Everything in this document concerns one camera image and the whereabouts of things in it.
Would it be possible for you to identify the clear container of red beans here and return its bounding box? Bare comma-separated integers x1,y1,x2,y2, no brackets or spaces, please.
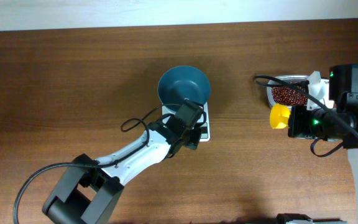
267,75,320,110

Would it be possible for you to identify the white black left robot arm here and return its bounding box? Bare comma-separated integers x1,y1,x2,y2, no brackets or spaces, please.
42,100,207,224

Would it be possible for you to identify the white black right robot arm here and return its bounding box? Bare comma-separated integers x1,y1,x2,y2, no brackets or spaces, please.
288,64,358,221

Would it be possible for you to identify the yellow measuring scoop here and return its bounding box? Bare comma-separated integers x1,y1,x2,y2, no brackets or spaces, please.
269,104,291,129

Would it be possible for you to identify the white digital kitchen scale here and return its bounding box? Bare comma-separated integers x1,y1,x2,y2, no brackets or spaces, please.
162,103,211,142

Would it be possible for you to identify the teal plastic bowl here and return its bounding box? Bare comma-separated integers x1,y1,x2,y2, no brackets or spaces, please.
157,65,211,111

